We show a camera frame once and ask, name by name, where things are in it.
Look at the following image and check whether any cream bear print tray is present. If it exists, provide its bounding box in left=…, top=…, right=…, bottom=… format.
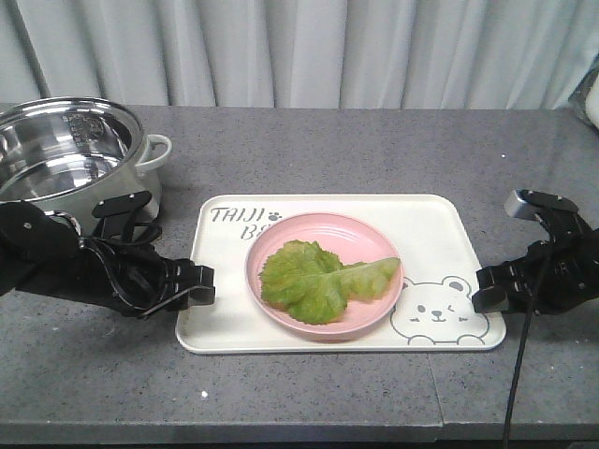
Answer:
left=176, top=195, right=506, bottom=355

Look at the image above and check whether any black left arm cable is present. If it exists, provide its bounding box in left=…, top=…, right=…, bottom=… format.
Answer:
left=46, top=210, right=163, bottom=319

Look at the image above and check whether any light green electric pot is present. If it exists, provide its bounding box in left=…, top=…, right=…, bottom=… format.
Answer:
left=1, top=97, right=172, bottom=232

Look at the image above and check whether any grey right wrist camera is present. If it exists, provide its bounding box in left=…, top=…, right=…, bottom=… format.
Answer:
left=504, top=189, right=578, bottom=221

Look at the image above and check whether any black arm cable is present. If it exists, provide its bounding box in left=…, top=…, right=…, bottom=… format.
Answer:
left=46, top=210, right=163, bottom=319
left=501, top=242, right=553, bottom=449

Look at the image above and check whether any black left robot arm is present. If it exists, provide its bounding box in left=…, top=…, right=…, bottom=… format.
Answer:
left=1, top=191, right=215, bottom=319

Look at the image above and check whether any green lettuce leaf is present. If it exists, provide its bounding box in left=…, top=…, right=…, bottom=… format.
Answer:
left=258, top=240, right=401, bottom=325

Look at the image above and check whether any pink round plate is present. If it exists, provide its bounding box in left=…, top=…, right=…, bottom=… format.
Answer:
left=245, top=212, right=403, bottom=340

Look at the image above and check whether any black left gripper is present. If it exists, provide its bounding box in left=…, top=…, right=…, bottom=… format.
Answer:
left=74, top=237, right=215, bottom=318

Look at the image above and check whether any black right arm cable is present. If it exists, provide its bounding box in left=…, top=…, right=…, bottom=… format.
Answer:
left=501, top=242, right=553, bottom=449

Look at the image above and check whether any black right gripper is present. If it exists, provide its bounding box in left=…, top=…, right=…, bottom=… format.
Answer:
left=473, top=206, right=598, bottom=315

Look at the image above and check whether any white pleated curtain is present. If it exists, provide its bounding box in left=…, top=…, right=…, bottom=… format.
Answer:
left=1, top=1, right=598, bottom=109

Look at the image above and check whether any white rice cooker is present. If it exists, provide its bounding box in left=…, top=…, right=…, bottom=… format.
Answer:
left=568, top=66, right=598, bottom=128

